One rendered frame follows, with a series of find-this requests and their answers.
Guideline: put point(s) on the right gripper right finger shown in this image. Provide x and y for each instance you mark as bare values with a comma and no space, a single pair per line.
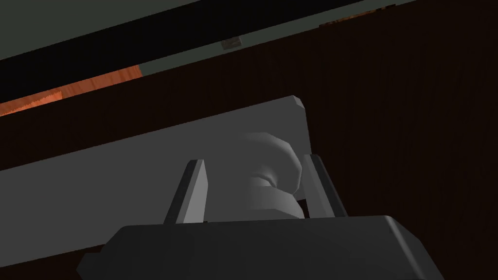
320,190

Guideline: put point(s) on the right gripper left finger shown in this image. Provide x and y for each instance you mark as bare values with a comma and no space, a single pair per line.
191,194

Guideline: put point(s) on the grey round knob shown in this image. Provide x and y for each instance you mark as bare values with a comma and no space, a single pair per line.
268,179

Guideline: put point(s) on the grey drawer front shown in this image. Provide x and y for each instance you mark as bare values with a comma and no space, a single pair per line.
116,186

